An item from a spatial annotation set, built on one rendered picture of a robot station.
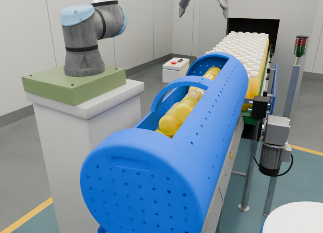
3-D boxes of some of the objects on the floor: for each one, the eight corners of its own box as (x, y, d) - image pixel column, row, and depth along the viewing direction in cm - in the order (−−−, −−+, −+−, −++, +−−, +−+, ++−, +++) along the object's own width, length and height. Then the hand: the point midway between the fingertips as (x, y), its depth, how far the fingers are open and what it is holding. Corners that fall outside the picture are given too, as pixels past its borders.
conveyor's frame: (172, 225, 193) (175, 104, 156) (217, 124, 332) (225, 48, 295) (243, 246, 177) (265, 118, 140) (260, 131, 316) (273, 52, 279)
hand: (203, 18), depth 88 cm, fingers open, 14 cm apart
